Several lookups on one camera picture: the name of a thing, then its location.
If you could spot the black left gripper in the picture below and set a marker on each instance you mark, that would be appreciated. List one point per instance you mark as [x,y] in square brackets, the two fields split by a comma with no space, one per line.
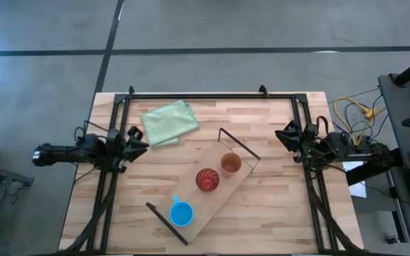
[128,149]

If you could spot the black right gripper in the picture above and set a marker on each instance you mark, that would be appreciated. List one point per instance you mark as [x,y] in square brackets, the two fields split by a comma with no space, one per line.
[300,138]

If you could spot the terracotta cup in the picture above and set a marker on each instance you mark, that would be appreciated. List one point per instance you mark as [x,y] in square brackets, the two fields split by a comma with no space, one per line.
[231,164]

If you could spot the red faceted cup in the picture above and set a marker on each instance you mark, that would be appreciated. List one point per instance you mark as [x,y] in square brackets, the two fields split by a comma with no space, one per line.
[207,180]

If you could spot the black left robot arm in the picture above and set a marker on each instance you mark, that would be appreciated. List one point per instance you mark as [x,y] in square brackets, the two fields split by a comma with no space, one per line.
[66,153]

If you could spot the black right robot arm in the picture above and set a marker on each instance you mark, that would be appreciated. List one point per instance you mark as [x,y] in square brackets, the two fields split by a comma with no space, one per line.
[351,149]

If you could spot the green folded cloth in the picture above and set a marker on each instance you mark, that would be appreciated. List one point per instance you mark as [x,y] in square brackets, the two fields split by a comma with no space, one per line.
[169,122]

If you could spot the black table clamp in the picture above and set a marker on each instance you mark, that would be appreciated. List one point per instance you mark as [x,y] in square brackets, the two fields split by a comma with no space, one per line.
[131,89]
[263,90]

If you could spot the dark grey desk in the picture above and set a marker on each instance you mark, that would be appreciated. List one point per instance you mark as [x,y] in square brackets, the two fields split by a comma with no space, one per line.
[397,106]

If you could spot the grey side stand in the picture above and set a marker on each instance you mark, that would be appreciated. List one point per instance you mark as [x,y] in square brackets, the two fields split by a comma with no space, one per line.
[2,172]

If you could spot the black aluminium rig frame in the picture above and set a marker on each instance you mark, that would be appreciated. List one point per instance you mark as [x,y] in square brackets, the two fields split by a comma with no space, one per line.
[208,96]

